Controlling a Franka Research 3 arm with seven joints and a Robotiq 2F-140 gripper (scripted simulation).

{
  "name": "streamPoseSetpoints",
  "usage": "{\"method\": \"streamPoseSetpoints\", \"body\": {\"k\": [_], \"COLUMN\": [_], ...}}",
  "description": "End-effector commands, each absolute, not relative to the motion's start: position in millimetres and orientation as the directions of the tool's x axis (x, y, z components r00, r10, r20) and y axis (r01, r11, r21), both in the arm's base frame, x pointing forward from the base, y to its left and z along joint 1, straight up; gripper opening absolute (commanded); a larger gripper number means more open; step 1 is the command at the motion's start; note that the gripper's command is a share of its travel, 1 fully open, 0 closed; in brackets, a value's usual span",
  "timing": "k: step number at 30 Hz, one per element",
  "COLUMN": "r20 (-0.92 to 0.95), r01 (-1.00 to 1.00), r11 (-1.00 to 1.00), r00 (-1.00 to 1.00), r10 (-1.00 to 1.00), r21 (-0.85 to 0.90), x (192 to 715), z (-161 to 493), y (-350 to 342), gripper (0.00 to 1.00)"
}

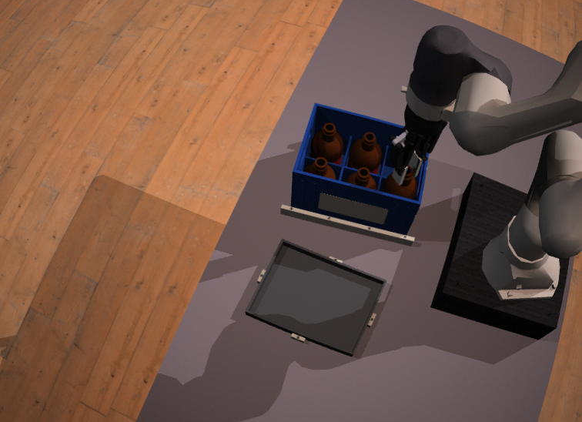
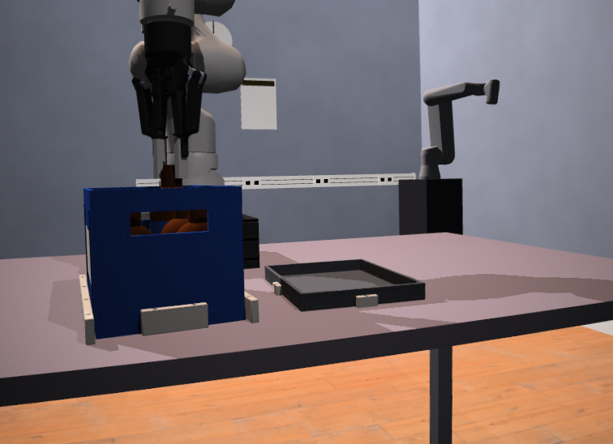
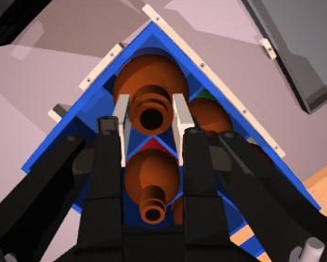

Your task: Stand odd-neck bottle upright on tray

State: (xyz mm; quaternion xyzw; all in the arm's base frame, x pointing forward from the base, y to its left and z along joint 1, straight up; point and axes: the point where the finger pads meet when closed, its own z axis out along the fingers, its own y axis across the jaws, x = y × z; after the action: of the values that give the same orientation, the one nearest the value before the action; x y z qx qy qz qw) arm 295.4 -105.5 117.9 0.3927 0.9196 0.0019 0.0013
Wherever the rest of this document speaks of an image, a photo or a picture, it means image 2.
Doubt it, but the dark blue crate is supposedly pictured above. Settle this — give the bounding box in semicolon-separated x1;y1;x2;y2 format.
84;186;246;339

